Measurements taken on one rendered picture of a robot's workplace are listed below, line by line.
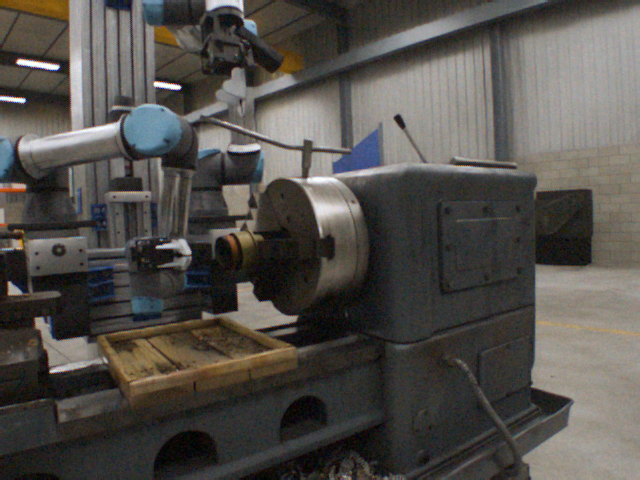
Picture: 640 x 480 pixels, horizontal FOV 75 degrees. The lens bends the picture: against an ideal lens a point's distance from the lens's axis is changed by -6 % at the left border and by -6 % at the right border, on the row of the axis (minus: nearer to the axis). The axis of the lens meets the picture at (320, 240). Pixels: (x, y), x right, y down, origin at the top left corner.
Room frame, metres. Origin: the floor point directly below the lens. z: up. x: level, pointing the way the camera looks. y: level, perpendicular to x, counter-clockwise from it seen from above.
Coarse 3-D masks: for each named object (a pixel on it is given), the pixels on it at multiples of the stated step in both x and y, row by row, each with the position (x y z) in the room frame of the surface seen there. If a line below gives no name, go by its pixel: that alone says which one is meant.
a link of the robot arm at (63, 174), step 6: (66, 168) 1.25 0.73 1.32; (48, 174) 1.18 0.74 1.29; (54, 174) 1.20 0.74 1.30; (60, 174) 1.22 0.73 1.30; (66, 174) 1.25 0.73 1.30; (42, 180) 1.18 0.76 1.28; (48, 180) 1.19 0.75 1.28; (54, 180) 1.21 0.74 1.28; (60, 180) 1.22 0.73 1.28; (66, 180) 1.25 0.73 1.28; (30, 186) 1.19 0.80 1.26; (36, 186) 1.19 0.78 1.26; (42, 186) 1.19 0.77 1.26; (48, 186) 1.20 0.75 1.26; (66, 186) 1.24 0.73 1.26
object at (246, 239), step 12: (216, 240) 0.93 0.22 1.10; (228, 240) 0.90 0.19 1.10; (240, 240) 0.90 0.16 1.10; (252, 240) 0.92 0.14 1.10; (216, 252) 0.94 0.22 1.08; (228, 252) 0.89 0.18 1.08; (240, 252) 0.90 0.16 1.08; (252, 252) 0.91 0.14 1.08; (228, 264) 0.89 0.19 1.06; (240, 264) 0.91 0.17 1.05; (252, 264) 0.92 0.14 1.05
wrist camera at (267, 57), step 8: (240, 32) 0.88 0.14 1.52; (248, 32) 0.89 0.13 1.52; (248, 40) 0.89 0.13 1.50; (256, 40) 0.90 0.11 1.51; (256, 48) 0.90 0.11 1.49; (264, 48) 0.90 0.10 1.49; (272, 48) 0.92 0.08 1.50; (256, 56) 0.92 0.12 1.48; (264, 56) 0.91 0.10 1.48; (272, 56) 0.91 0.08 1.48; (280, 56) 0.92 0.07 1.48; (264, 64) 0.93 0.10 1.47; (272, 64) 0.93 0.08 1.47; (280, 64) 0.92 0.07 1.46; (272, 72) 0.95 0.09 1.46
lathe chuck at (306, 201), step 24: (288, 192) 0.97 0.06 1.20; (312, 192) 0.92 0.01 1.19; (336, 192) 0.95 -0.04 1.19; (288, 216) 0.97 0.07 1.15; (312, 216) 0.89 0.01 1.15; (336, 216) 0.91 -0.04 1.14; (336, 240) 0.89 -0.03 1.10; (312, 264) 0.90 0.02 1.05; (336, 264) 0.89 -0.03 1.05; (288, 288) 0.98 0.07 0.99; (312, 288) 0.90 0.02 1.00; (336, 288) 0.92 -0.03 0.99; (288, 312) 0.99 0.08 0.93; (312, 312) 0.97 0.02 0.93
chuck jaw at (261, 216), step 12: (264, 192) 1.06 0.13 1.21; (252, 204) 1.03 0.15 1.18; (264, 204) 1.02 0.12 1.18; (252, 216) 0.98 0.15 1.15; (264, 216) 1.00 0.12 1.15; (276, 216) 1.02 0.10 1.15; (240, 228) 0.99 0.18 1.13; (252, 228) 0.96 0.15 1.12; (264, 228) 0.98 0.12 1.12; (276, 228) 1.00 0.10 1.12
